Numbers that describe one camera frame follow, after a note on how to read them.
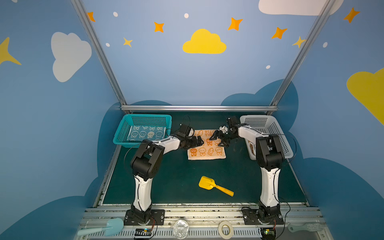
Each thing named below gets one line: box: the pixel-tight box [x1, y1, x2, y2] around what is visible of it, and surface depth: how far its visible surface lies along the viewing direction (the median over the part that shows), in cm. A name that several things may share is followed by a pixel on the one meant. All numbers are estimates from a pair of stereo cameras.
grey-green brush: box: [287, 222, 324, 233], surface depth 73 cm
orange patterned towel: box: [187, 129, 226, 160], surface depth 100 cm
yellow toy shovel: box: [198, 176, 235, 197], surface depth 85 cm
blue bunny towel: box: [127, 125, 166, 141], surface depth 109 cm
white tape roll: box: [218, 221, 234, 240], surface depth 72 cm
